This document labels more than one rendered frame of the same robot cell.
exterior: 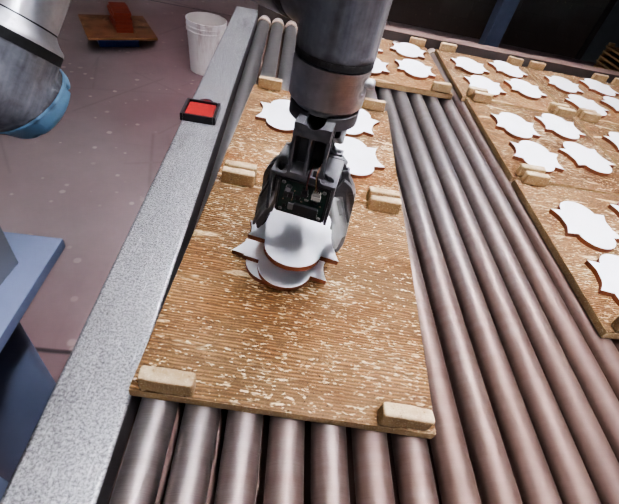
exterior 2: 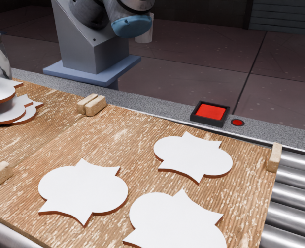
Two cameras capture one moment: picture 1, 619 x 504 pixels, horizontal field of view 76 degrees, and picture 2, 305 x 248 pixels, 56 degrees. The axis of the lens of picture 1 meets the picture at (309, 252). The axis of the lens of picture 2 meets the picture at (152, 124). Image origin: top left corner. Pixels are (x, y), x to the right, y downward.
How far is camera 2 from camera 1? 1.06 m
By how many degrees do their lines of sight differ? 87
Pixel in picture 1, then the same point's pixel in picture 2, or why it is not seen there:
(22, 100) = (110, 14)
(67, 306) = not seen: hidden behind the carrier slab
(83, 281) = not seen: hidden behind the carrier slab
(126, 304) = (35, 78)
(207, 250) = (37, 90)
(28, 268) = (91, 76)
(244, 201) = (67, 107)
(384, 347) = not seen: outside the picture
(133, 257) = (61, 81)
